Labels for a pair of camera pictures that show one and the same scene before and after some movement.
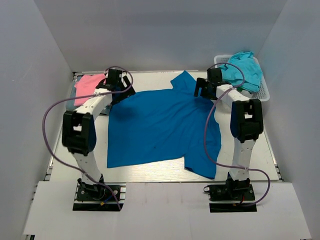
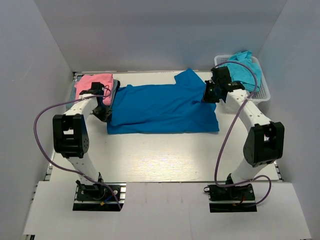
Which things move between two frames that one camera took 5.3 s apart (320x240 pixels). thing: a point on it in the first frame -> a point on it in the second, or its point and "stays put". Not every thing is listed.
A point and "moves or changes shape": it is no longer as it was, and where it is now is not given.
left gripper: x=128 y=92 -> x=106 y=116
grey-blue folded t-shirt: x=70 y=104 stays put
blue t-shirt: x=147 y=126 moves or changes shape
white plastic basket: x=263 y=94 stays put
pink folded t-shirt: x=85 y=85 stays put
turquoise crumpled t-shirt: x=232 y=75 stays put
